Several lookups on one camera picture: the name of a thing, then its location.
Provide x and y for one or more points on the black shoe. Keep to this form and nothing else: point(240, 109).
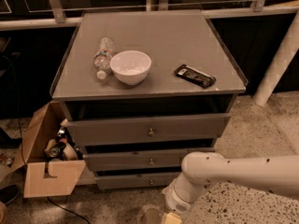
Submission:
point(9, 193)

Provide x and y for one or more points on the white diagonal pole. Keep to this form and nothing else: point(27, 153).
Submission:
point(282, 59)

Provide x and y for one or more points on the metal railing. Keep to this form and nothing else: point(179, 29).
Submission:
point(20, 14)

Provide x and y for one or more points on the white bowl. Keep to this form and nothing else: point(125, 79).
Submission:
point(131, 66)

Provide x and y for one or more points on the grey drawer cabinet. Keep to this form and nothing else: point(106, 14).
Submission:
point(170, 38)

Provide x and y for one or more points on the grey drawer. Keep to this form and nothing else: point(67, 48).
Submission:
point(139, 159)
point(147, 129)
point(135, 181)

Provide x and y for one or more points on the grey bottom drawer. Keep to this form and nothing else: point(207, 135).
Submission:
point(135, 181)

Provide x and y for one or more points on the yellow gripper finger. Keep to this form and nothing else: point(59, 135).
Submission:
point(171, 218)

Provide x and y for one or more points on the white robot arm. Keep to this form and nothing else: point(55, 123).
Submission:
point(201, 171)

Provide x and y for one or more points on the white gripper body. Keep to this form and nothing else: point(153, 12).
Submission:
point(177, 204)

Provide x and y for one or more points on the grey middle drawer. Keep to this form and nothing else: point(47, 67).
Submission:
point(139, 159)

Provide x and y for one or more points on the dark can in box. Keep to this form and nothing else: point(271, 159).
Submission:
point(57, 150)

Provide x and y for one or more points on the clear plastic water bottle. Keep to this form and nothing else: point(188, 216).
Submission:
point(103, 56)

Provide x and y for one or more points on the black snack bar wrapper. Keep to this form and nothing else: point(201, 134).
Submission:
point(194, 76)

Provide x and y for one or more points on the open cardboard box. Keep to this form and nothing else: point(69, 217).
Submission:
point(54, 178)

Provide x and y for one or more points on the grey top drawer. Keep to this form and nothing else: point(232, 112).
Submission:
point(147, 129)

